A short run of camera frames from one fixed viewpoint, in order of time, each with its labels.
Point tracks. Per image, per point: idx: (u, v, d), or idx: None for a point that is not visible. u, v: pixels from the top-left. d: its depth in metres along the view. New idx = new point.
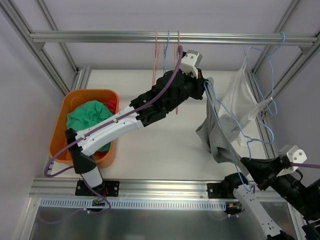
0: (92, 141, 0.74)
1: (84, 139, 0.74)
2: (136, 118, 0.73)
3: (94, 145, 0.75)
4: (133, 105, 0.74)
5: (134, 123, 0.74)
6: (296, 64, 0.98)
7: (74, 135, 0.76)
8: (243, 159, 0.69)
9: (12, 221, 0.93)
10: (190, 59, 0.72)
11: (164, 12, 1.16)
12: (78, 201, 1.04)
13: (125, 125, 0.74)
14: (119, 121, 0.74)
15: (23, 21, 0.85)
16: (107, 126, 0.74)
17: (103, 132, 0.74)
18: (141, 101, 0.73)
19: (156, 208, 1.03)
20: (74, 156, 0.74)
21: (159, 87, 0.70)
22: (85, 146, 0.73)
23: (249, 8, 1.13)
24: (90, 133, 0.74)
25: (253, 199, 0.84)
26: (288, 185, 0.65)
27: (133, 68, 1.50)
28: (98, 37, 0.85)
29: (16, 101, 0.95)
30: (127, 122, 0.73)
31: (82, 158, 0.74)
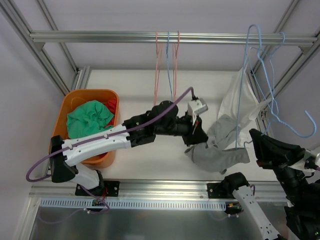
0: (79, 153, 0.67)
1: (70, 149, 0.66)
2: (126, 138, 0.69)
3: (79, 157, 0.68)
4: (125, 125, 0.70)
5: (123, 142, 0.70)
6: (296, 64, 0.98)
7: (61, 142, 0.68)
8: (255, 134, 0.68)
9: (12, 221, 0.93)
10: (196, 105, 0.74)
11: (164, 12, 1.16)
12: (78, 201, 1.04)
13: (114, 143, 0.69)
14: (109, 138, 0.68)
15: (22, 21, 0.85)
16: (97, 140, 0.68)
17: (93, 144, 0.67)
18: (133, 124, 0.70)
19: (156, 208, 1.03)
20: (55, 165, 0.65)
21: (154, 114, 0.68)
22: (70, 157, 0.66)
23: (249, 8, 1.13)
24: (78, 144, 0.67)
25: (253, 202, 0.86)
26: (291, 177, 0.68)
27: (133, 68, 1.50)
28: (98, 37, 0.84)
29: (15, 100, 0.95)
30: (118, 140, 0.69)
31: (64, 168, 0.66)
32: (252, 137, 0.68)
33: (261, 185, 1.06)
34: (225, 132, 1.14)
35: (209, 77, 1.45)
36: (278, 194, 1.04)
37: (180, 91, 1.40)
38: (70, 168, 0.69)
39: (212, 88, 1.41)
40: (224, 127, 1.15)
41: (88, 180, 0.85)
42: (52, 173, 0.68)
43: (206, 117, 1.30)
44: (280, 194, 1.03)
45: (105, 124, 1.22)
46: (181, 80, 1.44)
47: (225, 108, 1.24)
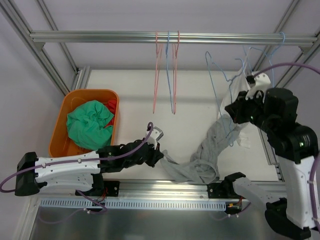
0: (51, 173, 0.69)
1: (43, 167, 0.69)
2: (97, 165, 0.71)
3: (50, 177, 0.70)
4: (98, 153, 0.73)
5: (93, 169, 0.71)
6: (296, 64, 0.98)
7: (35, 160, 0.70)
8: (226, 108, 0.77)
9: (12, 221, 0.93)
10: (154, 133, 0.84)
11: (164, 12, 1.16)
12: (78, 201, 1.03)
13: (86, 168, 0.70)
14: (82, 163, 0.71)
15: (23, 21, 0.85)
16: (69, 164, 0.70)
17: (64, 167, 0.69)
18: (106, 153, 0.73)
19: (157, 208, 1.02)
20: (22, 181, 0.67)
21: (127, 149, 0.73)
22: (39, 176, 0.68)
23: (249, 8, 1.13)
24: (51, 164, 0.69)
25: (251, 184, 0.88)
26: (253, 107, 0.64)
27: (133, 67, 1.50)
28: (97, 36, 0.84)
29: (15, 100, 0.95)
30: (89, 166, 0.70)
31: (32, 185, 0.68)
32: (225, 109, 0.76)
33: (262, 185, 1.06)
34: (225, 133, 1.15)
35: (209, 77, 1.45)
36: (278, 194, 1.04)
37: (180, 91, 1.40)
38: (38, 184, 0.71)
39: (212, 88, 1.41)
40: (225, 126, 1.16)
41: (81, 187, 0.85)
42: (17, 187, 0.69)
43: (206, 117, 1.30)
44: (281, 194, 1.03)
45: (105, 125, 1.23)
46: (180, 80, 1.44)
47: (226, 108, 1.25)
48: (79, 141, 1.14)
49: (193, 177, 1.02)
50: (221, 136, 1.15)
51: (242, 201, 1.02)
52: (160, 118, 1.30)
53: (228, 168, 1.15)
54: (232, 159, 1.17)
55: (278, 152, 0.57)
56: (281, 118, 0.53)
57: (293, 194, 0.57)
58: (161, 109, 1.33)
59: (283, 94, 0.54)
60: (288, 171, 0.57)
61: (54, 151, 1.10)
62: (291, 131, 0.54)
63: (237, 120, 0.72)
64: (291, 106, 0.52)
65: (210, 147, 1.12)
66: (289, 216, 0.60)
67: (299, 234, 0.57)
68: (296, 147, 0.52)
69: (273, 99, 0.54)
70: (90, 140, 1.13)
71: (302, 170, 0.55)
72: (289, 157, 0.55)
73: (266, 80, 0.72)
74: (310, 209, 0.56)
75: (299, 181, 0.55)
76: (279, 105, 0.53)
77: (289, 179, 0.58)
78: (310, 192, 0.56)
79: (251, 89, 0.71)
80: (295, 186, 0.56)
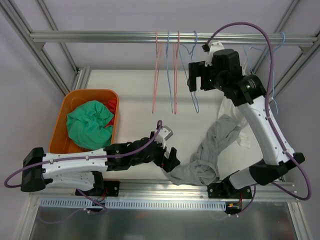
0: (58, 169, 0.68)
1: (50, 164, 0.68)
2: (105, 163, 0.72)
3: (58, 173, 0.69)
4: (105, 150, 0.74)
5: (101, 166, 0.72)
6: (296, 65, 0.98)
7: (42, 155, 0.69)
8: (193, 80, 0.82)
9: (13, 221, 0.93)
10: (163, 132, 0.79)
11: (164, 11, 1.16)
12: (78, 201, 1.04)
13: (93, 166, 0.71)
14: (89, 160, 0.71)
15: (23, 21, 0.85)
16: (76, 160, 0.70)
17: (71, 163, 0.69)
18: (114, 151, 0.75)
19: (156, 208, 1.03)
20: (29, 176, 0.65)
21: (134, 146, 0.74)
22: (47, 172, 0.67)
23: (249, 8, 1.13)
24: (59, 160, 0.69)
25: None
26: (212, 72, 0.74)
27: (134, 67, 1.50)
28: (98, 36, 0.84)
29: (16, 100, 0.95)
30: (96, 164, 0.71)
31: (39, 181, 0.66)
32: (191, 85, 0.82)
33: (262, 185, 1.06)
34: (225, 132, 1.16)
35: None
36: (278, 194, 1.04)
37: (181, 91, 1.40)
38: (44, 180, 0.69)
39: None
40: (224, 126, 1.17)
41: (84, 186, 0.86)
42: (23, 183, 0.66)
43: (206, 117, 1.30)
44: (281, 194, 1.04)
45: (105, 124, 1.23)
46: (180, 80, 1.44)
47: (226, 108, 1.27)
48: (80, 142, 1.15)
49: (193, 176, 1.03)
50: (222, 135, 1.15)
51: (241, 201, 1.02)
52: (161, 118, 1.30)
53: (228, 168, 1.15)
54: (233, 159, 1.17)
55: (236, 103, 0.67)
56: (229, 70, 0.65)
57: (261, 135, 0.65)
58: (161, 109, 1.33)
59: (225, 51, 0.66)
60: (248, 115, 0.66)
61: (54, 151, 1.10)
62: (240, 79, 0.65)
63: (201, 86, 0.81)
64: (234, 59, 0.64)
65: (210, 147, 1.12)
66: (266, 160, 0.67)
67: (276, 170, 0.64)
68: (245, 91, 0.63)
69: (220, 58, 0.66)
70: (90, 141, 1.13)
71: (258, 108, 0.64)
72: (242, 102, 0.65)
73: (220, 46, 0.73)
74: (277, 144, 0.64)
75: (259, 119, 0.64)
76: (225, 62, 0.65)
77: (252, 123, 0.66)
78: (271, 126, 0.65)
79: (208, 55, 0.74)
80: (257, 124, 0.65)
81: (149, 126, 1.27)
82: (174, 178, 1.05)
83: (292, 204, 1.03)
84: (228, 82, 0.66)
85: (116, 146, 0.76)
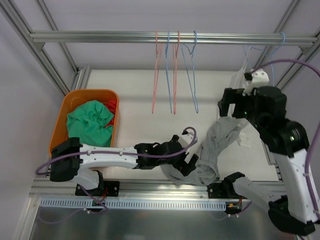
0: (94, 161, 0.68)
1: (88, 154, 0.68)
2: (136, 161, 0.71)
3: (93, 164, 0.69)
4: (135, 148, 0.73)
5: (131, 163, 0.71)
6: (296, 65, 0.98)
7: (80, 146, 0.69)
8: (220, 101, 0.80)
9: (13, 221, 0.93)
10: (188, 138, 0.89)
11: (164, 12, 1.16)
12: (78, 201, 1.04)
13: (125, 161, 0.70)
14: (122, 155, 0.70)
15: (23, 21, 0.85)
16: (111, 155, 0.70)
17: (107, 157, 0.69)
18: (142, 150, 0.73)
19: (156, 208, 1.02)
20: (65, 164, 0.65)
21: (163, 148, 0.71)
22: (85, 162, 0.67)
23: (249, 8, 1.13)
24: (96, 152, 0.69)
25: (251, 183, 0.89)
26: (249, 104, 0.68)
27: (133, 68, 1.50)
28: (98, 36, 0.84)
29: (15, 100, 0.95)
30: (129, 160, 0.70)
31: (75, 170, 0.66)
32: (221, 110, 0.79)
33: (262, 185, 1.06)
34: (224, 133, 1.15)
35: (209, 77, 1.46)
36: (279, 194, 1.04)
37: (181, 91, 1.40)
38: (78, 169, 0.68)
39: (213, 88, 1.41)
40: (224, 127, 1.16)
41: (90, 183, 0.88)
42: (59, 170, 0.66)
43: (206, 117, 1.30)
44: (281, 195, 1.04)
45: (105, 125, 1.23)
46: (180, 80, 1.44)
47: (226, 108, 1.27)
48: None
49: (193, 177, 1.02)
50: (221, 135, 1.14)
51: (242, 201, 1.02)
52: (161, 118, 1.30)
53: (228, 168, 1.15)
54: (233, 159, 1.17)
55: (272, 149, 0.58)
56: (271, 115, 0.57)
57: (292, 187, 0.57)
58: (161, 109, 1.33)
59: (271, 91, 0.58)
60: (283, 165, 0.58)
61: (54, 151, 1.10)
62: (282, 126, 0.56)
63: (234, 114, 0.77)
64: (280, 104, 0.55)
65: (210, 147, 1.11)
66: (292, 213, 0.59)
67: (303, 228, 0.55)
68: (287, 142, 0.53)
69: (263, 98, 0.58)
70: (90, 141, 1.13)
71: (297, 164, 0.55)
72: (281, 153, 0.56)
73: (262, 79, 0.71)
74: (309, 203, 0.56)
75: (296, 175, 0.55)
76: (269, 104, 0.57)
77: (286, 173, 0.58)
78: (307, 183, 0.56)
79: (248, 86, 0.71)
80: (292, 179, 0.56)
81: (149, 126, 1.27)
82: (174, 178, 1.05)
83: None
84: (268, 126, 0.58)
85: (144, 145, 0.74)
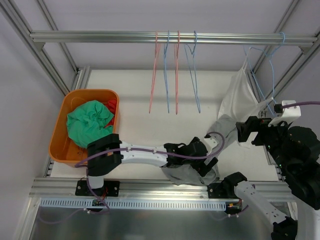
0: (132, 157, 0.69)
1: (127, 151, 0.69)
2: (166, 158, 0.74)
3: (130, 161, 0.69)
4: (165, 147, 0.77)
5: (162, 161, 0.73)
6: (296, 65, 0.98)
7: (119, 142, 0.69)
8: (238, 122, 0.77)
9: (13, 221, 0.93)
10: (212, 142, 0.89)
11: (164, 11, 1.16)
12: (78, 201, 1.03)
13: (157, 159, 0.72)
14: (156, 153, 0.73)
15: (23, 21, 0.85)
16: (145, 152, 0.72)
17: (143, 154, 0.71)
18: (170, 149, 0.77)
19: (157, 208, 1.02)
20: (105, 159, 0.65)
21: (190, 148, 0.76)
22: (124, 158, 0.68)
23: (249, 8, 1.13)
24: (134, 149, 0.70)
25: (254, 192, 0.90)
26: (274, 138, 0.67)
27: (133, 68, 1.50)
28: (98, 36, 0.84)
29: (15, 100, 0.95)
30: (161, 158, 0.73)
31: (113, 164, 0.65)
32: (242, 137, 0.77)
33: (262, 185, 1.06)
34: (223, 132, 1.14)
35: (209, 77, 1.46)
36: (279, 195, 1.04)
37: (181, 91, 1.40)
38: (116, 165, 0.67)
39: (213, 88, 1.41)
40: (225, 126, 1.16)
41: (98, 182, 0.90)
42: (97, 164, 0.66)
43: (206, 117, 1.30)
44: (281, 195, 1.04)
45: (105, 125, 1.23)
46: (180, 80, 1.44)
47: (226, 107, 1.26)
48: (79, 142, 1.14)
49: (192, 176, 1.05)
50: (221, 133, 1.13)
51: (242, 201, 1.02)
52: (161, 118, 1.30)
53: (228, 168, 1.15)
54: (233, 159, 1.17)
55: (296, 195, 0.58)
56: (303, 162, 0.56)
57: (307, 225, 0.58)
58: (162, 109, 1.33)
59: (305, 137, 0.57)
60: (304, 211, 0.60)
61: (54, 151, 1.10)
62: (313, 176, 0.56)
63: (254, 142, 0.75)
64: (316, 153, 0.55)
65: None
66: None
67: None
68: (318, 194, 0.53)
69: (296, 143, 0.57)
70: (90, 140, 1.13)
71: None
72: (309, 203, 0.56)
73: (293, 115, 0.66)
74: None
75: (316, 220, 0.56)
76: (302, 151, 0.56)
77: (305, 214, 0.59)
78: None
79: (275, 118, 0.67)
80: (310, 225, 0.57)
81: (150, 126, 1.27)
82: (174, 178, 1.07)
83: (292, 204, 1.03)
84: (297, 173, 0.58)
85: (172, 145, 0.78)
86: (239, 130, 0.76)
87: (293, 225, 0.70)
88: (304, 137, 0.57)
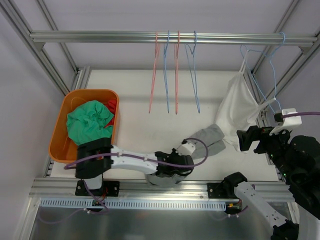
0: (122, 164, 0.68)
1: (117, 156, 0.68)
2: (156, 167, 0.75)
3: (120, 167, 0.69)
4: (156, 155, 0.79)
5: (152, 170, 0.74)
6: (296, 65, 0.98)
7: (111, 147, 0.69)
8: (238, 131, 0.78)
9: (13, 221, 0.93)
10: (190, 146, 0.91)
11: (164, 12, 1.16)
12: (78, 201, 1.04)
13: (148, 167, 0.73)
14: (146, 161, 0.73)
15: (23, 21, 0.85)
16: (135, 159, 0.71)
17: (134, 161, 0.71)
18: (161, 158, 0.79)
19: (157, 208, 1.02)
20: (94, 163, 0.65)
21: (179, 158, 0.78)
22: (115, 164, 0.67)
23: (249, 8, 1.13)
24: (125, 155, 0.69)
25: (255, 194, 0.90)
26: (276, 146, 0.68)
27: (133, 68, 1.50)
28: (97, 36, 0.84)
29: (15, 100, 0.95)
30: (151, 166, 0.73)
31: (100, 170, 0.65)
32: (242, 147, 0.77)
33: (262, 185, 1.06)
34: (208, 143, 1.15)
35: (208, 77, 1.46)
36: (279, 194, 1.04)
37: (181, 90, 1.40)
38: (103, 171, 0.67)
39: (212, 89, 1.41)
40: (209, 135, 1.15)
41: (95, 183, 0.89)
42: (86, 167, 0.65)
43: (206, 117, 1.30)
44: (281, 194, 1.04)
45: (105, 125, 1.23)
46: (180, 80, 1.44)
47: (219, 113, 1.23)
48: (79, 142, 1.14)
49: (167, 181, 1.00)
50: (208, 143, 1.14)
51: (241, 201, 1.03)
52: (161, 118, 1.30)
53: (228, 167, 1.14)
54: (233, 159, 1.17)
55: (301, 205, 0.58)
56: (307, 172, 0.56)
57: (309, 230, 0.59)
58: (162, 109, 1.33)
59: (310, 147, 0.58)
60: (307, 218, 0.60)
61: (54, 150, 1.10)
62: (318, 186, 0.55)
63: (256, 150, 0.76)
64: None
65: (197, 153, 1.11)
66: None
67: None
68: None
69: (300, 153, 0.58)
70: (90, 140, 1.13)
71: None
72: (314, 214, 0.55)
73: (295, 123, 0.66)
74: None
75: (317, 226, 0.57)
76: (307, 160, 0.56)
77: (306, 219, 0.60)
78: None
79: (277, 127, 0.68)
80: (311, 231, 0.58)
81: (150, 126, 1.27)
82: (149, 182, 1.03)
83: (292, 204, 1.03)
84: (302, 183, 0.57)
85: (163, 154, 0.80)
86: (241, 140, 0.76)
87: (294, 228, 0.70)
88: (309, 147, 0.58)
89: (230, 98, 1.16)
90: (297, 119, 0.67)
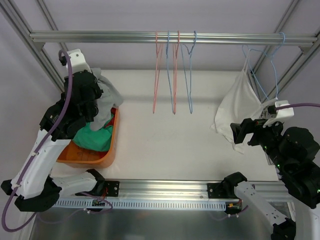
0: (29, 184, 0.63)
1: (20, 186, 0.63)
2: (52, 140, 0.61)
3: (34, 185, 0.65)
4: (44, 127, 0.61)
5: (55, 145, 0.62)
6: (296, 65, 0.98)
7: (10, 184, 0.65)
8: (232, 124, 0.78)
9: (13, 222, 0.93)
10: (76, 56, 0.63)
11: (164, 11, 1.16)
12: (78, 201, 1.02)
13: (48, 152, 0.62)
14: (39, 152, 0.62)
15: (23, 21, 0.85)
16: (32, 164, 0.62)
17: (33, 169, 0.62)
18: (49, 120, 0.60)
19: (157, 208, 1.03)
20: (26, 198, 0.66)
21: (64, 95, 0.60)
22: (25, 192, 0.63)
23: (249, 8, 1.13)
24: (20, 178, 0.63)
25: (255, 193, 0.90)
26: (269, 137, 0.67)
27: (134, 68, 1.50)
28: (98, 36, 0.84)
29: (15, 99, 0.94)
30: (48, 148, 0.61)
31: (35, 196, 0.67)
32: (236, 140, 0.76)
33: (262, 185, 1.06)
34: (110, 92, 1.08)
35: (208, 77, 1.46)
36: (278, 194, 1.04)
37: (180, 90, 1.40)
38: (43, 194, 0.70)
39: (212, 88, 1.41)
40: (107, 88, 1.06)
41: (85, 184, 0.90)
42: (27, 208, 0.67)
43: (205, 117, 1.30)
44: (280, 194, 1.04)
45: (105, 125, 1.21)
46: (180, 80, 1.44)
47: (225, 110, 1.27)
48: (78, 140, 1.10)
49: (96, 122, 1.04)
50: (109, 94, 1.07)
51: (242, 201, 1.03)
52: (161, 118, 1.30)
53: (228, 168, 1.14)
54: (233, 159, 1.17)
55: (293, 195, 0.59)
56: (300, 162, 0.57)
57: (305, 227, 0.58)
58: (162, 109, 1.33)
59: (303, 138, 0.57)
60: (302, 211, 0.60)
61: None
62: (309, 175, 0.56)
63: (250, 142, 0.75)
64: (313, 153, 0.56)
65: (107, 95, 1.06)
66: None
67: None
68: (313, 193, 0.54)
69: (293, 144, 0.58)
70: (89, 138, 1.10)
71: (316, 212, 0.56)
72: (305, 202, 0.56)
73: (287, 114, 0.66)
74: None
75: (314, 222, 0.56)
76: (299, 150, 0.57)
77: (302, 216, 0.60)
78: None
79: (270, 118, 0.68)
80: (307, 228, 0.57)
81: (149, 126, 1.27)
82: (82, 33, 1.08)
83: (292, 204, 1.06)
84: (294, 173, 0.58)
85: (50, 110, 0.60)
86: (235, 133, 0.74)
87: (293, 226, 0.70)
88: (302, 138, 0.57)
89: (234, 95, 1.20)
90: (290, 111, 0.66)
